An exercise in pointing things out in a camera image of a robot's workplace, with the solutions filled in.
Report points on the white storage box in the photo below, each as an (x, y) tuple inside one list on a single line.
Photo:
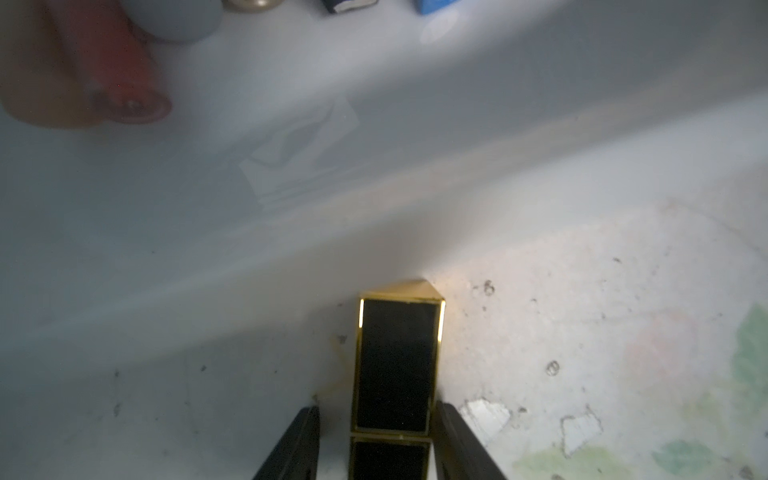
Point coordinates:
[(309, 155)]

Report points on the gold lipstick tube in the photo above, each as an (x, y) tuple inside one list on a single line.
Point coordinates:
[(252, 6)]

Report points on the black round lipstick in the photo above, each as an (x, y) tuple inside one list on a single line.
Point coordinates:
[(342, 6)]

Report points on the silver lipstick tube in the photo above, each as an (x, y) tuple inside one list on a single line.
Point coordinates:
[(175, 20)]

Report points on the beige lip gloss tube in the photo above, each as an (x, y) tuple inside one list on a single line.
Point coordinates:
[(39, 85)]

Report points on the pink lip gloss tube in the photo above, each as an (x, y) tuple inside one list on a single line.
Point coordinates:
[(117, 74)]

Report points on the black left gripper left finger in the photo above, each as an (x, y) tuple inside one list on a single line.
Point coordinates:
[(296, 454)]

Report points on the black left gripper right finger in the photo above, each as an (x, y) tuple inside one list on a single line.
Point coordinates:
[(459, 455)]

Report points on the pink blue gradient lipstick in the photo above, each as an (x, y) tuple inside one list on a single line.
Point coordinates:
[(426, 7)]

